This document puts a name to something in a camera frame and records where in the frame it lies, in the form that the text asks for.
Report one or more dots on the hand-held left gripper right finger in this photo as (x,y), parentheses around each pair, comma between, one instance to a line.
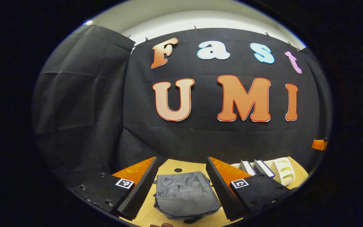
(221,186)

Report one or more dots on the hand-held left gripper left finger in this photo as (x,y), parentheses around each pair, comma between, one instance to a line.
(143,189)

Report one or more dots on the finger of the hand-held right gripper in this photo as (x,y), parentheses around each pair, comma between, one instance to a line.
(319,145)

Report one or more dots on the grey photo cover book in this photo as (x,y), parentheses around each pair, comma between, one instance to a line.
(246,166)

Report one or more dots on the grey schoolbag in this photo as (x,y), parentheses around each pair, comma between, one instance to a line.
(184,195)

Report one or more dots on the white bookshelf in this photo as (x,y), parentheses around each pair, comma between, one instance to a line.
(284,170)

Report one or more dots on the blue photo cover book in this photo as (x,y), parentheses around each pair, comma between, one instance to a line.
(263,167)

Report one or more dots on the black backdrop cloth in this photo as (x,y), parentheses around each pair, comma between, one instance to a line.
(200,138)

